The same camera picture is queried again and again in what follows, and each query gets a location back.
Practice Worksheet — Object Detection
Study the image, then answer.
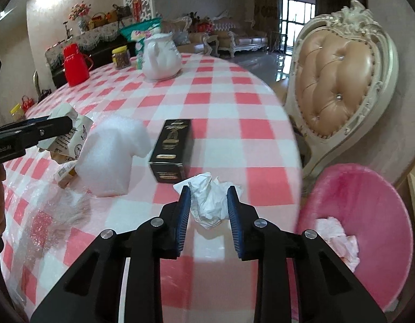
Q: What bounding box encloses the cream paper bag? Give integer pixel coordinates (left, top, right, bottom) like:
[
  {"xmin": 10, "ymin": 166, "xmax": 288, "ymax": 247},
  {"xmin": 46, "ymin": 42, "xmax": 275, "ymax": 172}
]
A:
[{"xmin": 37, "ymin": 102, "xmax": 94, "ymax": 164}]

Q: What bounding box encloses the white foam block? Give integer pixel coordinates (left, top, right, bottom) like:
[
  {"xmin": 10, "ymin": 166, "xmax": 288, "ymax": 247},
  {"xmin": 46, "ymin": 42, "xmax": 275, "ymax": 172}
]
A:
[{"xmin": 75, "ymin": 114, "xmax": 152, "ymax": 197}]

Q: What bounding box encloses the black carton box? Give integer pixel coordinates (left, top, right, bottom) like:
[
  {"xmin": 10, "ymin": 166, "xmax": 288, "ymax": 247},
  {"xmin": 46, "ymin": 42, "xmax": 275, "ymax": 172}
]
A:
[{"xmin": 149, "ymin": 119, "xmax": 193, "ymax": 184}]

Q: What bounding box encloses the small white tissue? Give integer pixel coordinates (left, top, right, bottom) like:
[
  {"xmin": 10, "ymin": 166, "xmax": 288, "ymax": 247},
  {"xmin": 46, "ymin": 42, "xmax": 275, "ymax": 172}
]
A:
[{"xmin": 173, "ymin": 172, "xmax": 243, "ymax": 230}]

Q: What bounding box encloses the small cream labelled box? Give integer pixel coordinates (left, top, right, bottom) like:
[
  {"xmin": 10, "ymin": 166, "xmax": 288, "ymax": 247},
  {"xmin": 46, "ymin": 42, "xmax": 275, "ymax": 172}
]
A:
[{"xmin": 54, "ymin": 160, "xmax": 77, "ymax": 189}]

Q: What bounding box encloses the pink lined trash bin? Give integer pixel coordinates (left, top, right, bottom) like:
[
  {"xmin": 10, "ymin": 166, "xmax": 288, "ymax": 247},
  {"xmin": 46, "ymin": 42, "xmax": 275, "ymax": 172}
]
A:
[{"xmin": 296, "ymin": 163, "xmax": 414, "ymax": 310}]

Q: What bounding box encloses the yellow lid jar left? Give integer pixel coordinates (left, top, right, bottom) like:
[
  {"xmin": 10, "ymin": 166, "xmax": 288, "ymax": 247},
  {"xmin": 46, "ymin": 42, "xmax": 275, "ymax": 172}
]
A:
[{"xmin": 10, "ymin": 104, "xmax": 26, "ymax": 122}]

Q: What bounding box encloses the yellow lid jar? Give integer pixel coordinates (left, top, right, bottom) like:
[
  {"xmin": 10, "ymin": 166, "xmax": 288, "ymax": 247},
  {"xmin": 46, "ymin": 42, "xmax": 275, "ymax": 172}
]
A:
[
  {"xmin": 10, "ymin": 104, "xmax": 26, "ymax": 122},
  {"xmin": 112, "ymin": 46, "xmax": 131, "ymax": 70}
]

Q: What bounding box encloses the red handbag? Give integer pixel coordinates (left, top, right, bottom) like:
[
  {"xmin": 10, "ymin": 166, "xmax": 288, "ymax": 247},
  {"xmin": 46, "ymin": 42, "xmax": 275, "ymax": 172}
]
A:
[{"xmin": 21, "ymin": 96, "xmax": 35, "ymax": 112}]

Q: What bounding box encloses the red thermos jug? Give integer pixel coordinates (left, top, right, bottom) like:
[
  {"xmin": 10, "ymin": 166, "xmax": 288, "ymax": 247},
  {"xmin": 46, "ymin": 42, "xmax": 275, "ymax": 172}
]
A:
[{"xmin": 63, "ymin": 43, "xmax": 94, "ymax": 87}]

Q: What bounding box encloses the black piano with lace cover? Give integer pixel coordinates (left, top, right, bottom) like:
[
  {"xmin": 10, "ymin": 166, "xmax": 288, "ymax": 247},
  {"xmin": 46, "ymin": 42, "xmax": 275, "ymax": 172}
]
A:
[{"xmin": 44, "ymin": 17, "xmax": 135, "ymax": 88}]

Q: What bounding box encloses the yellow lid jar centre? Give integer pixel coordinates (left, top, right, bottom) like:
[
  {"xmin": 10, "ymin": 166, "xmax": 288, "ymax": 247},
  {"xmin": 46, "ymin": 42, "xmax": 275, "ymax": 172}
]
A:
[{"xmin": 112, "ymin": 46, "xmax": 131, "ymax": 70}]

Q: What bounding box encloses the flower vase bouquet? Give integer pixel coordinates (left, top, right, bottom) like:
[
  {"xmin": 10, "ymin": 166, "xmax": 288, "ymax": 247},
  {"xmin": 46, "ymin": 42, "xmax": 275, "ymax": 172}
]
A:
[{"xmin": 69, "ymin": 1, "xmax": 91, "ymax": 34}]

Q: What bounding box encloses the green snack bag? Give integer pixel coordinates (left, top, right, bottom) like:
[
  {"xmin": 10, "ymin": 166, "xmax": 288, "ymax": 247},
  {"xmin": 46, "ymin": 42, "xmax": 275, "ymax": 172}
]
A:
[{"xmin": 120, "ymin": 17, "xmax": 161, "ymax": 69}]

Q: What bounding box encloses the white porcelain teapot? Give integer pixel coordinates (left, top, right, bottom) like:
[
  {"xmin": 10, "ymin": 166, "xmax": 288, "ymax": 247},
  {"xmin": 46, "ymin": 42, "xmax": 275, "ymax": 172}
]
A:
[{"xmin": 142, "ymin": 33, "xmax": 183, "ymax": 81}]

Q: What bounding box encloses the pink checkered plastic tablecloth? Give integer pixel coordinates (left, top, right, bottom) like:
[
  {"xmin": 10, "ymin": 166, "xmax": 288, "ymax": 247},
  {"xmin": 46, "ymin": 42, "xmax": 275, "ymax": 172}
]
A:
[{"xmin": 1, "ymin": 54, "xmax": 302, "ymax": 315}]

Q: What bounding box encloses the cream sofa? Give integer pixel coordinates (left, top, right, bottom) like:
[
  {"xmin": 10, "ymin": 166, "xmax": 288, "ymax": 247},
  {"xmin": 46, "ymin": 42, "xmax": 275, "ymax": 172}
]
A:
[{"xmin": 212, "ymin": 13, "xmax": 268, "ymax": 58}]

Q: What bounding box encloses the cream tufted leather chair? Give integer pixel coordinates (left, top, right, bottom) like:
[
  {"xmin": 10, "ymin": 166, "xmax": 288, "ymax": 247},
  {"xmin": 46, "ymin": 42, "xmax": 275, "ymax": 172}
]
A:
[{"xmin": 285, "ymin": 0, "xmax": 399, "ymax": 180}]

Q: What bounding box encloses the balcony window door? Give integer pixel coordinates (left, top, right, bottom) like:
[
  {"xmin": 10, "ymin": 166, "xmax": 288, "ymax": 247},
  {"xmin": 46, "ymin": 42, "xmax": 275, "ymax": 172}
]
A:
[{"xmin": 278, "ymin": 0, "xmax": 316, "ymax": 55}]

